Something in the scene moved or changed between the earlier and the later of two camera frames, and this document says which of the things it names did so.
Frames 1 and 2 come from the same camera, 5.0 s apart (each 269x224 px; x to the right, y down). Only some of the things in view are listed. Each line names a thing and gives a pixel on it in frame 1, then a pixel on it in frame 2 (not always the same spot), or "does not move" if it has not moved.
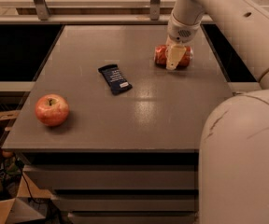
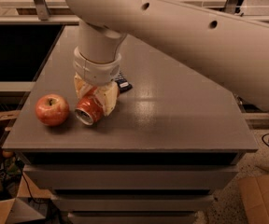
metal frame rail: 44,16 does not move
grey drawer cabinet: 132,158 does not move
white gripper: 181,32 → 94,69
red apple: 52,109 does not move
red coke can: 161,58 → 89,109
